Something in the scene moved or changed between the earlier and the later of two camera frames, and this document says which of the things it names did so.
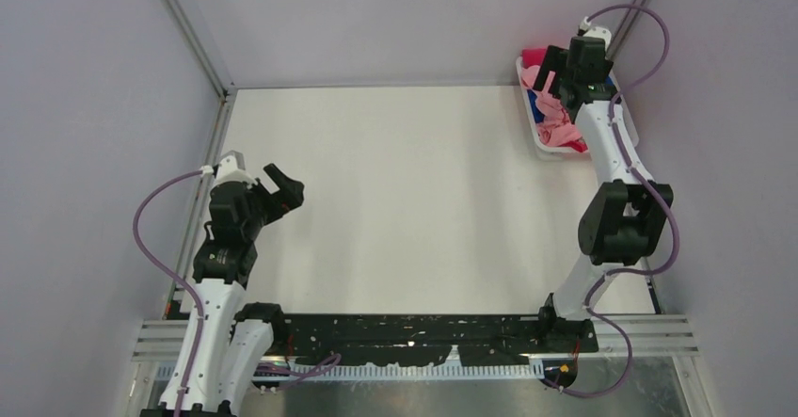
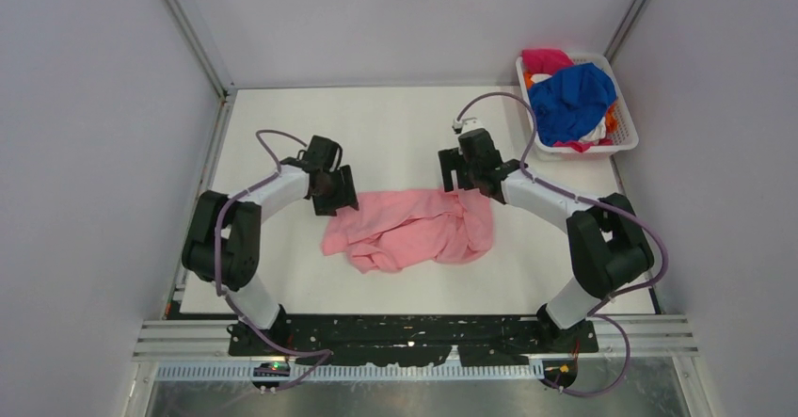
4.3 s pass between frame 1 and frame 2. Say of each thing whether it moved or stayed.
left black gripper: moved
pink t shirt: moved
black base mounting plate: stayed
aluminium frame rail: stayed
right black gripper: moved
